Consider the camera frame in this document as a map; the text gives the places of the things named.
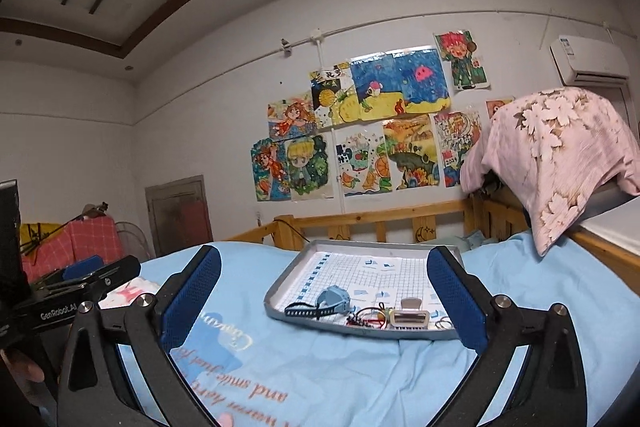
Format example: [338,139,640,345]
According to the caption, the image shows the wooden bed frame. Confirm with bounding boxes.
[227,198,640,295]

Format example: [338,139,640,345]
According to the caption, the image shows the brown wall door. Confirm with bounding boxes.
[145,174,213,258]

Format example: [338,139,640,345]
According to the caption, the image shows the red plaid cloth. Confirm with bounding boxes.
[20,216,126,283]

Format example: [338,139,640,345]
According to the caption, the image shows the light blue printed bedsheet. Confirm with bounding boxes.
[97,229,640,427]

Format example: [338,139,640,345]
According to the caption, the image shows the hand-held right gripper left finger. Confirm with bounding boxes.
[57,244,223,427]

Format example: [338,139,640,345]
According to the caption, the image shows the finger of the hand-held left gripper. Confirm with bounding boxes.
[35,255,142,303]
[32,257,107,290]

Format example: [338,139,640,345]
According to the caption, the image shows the pink floral quilt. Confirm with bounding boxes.
[460,88,640,257]

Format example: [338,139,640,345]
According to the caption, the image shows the red beaded string bracelet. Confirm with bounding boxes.
[345,309,381,328]

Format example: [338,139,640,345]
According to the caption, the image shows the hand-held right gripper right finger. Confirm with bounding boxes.
[426,246,588,427]

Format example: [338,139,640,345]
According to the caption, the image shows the white mattress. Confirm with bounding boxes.
[575,194,640,253]

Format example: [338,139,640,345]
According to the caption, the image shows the black cable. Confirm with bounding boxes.
[274,216,311,253]

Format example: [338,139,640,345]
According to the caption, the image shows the beige hair claw clip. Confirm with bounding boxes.
[389,298,430,332]

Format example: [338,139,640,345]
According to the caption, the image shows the wire fan guard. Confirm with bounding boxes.
[114,221,156,263]

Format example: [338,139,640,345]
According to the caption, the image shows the group of coloured wall drawings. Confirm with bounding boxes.
[250,31,516,202]

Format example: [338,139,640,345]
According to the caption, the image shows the brown hair tie yellow bead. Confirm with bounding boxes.
[362,304,393,330]

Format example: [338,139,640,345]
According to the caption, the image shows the person's left hand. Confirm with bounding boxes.
[0,343,51,408]

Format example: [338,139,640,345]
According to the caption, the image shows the white air conditioner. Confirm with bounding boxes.
[550,36,631,86]

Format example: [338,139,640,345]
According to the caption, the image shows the yellow cloth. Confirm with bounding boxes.
[19,223,53,265]

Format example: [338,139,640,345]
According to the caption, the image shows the grey cardboard tray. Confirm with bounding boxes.
[263,239,463,342]

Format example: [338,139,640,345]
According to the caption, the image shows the dark cloth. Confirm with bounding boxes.
[475,174,506,200]

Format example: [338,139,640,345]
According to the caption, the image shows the blue-grey wrist watch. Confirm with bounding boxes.
[284,285,353,320]

